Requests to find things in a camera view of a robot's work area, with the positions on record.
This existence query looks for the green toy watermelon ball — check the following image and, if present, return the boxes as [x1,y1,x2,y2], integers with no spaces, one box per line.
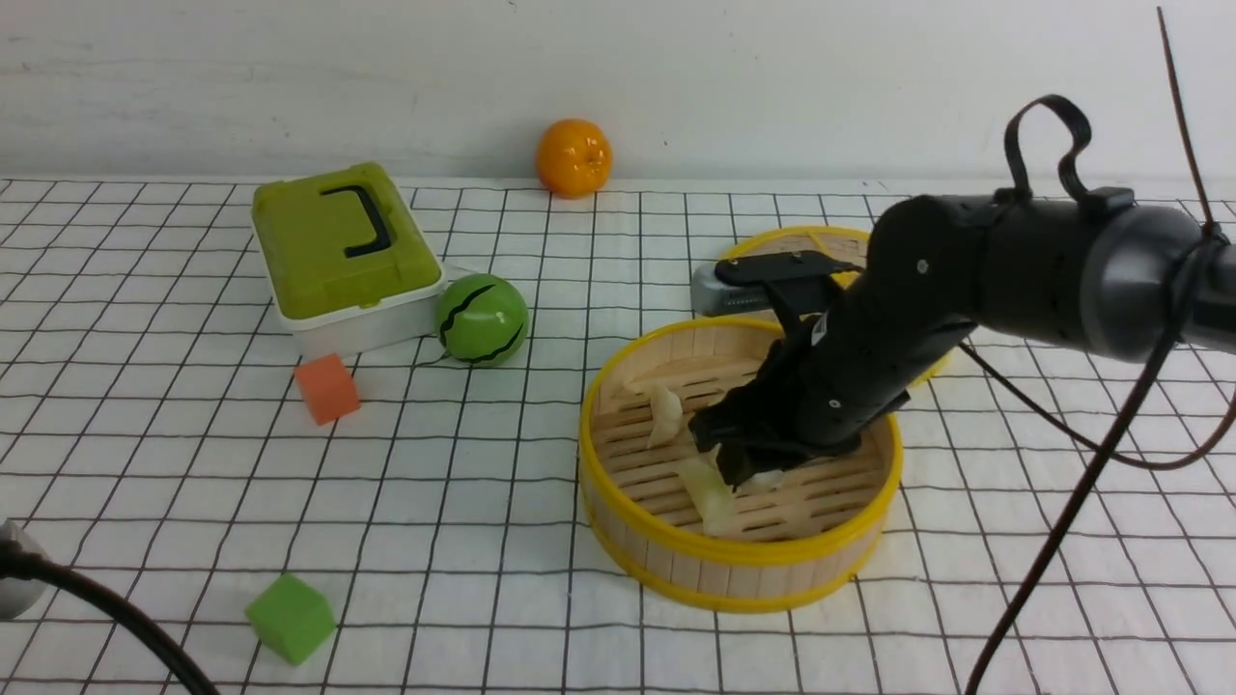
[435,273,530,369]

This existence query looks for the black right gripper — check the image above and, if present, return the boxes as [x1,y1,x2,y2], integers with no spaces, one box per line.
[688,195,976,488]

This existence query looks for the green foam cube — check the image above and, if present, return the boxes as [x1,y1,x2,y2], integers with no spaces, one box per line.
[243,573,337,667]

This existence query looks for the orange toy fruit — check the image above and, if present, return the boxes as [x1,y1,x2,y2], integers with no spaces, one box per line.
[535,119,613,199]

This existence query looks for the right gripper camera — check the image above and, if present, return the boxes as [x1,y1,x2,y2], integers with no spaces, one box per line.
[691,250,861,329]

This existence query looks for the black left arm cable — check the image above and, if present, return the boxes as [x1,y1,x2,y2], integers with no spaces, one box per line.
[0,555,221,695]

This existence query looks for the white grid tablecloth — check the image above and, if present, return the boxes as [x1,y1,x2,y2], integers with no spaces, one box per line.
[0,178,1236,695]

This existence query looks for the yellow bamboo steamer lid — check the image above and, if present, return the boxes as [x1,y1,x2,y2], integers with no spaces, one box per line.
[722,226,952,387]

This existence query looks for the orange foam cube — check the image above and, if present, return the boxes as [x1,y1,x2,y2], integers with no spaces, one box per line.
[293,352,361,427]

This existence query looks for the yellow bamboo steamer tray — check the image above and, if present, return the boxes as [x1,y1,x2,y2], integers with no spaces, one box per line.
[578,318,904,613]

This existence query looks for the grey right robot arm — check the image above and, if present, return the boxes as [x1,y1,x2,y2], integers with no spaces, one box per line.
[688,195,1201,486]

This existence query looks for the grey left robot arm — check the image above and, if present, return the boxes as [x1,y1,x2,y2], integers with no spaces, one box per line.
[1,519,47,621]

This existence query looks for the white dumpling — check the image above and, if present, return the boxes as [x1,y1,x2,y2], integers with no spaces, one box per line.
[739,470,789,493]
[646,383,684,449]

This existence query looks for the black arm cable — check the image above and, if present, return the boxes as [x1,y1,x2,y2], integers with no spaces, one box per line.
[950,5,1236,695]
[0,555,221,695]

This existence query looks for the greenish dumpling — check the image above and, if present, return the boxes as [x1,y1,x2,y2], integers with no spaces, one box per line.
[676,454,739,538]

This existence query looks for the green lidded white box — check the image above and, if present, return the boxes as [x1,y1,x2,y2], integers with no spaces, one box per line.
[250,161,449,361]

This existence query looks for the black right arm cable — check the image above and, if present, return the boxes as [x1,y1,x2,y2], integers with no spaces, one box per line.
[950,5,1236,695]

